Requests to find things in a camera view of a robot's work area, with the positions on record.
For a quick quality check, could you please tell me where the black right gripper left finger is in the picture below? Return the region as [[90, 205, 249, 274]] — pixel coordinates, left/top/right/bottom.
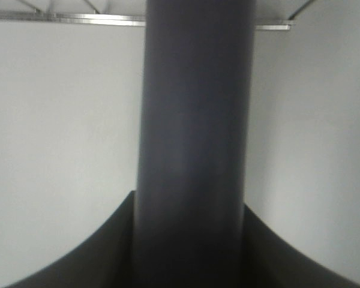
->
[[9, 191, 134, 287]]

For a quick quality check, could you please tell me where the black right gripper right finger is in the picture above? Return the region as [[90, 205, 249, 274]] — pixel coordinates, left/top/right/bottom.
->
[[239, 205, 360, 287]]

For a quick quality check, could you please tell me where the metal wire rack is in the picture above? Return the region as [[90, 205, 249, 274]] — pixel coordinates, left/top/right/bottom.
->
[[0, 1, 314, 32]]

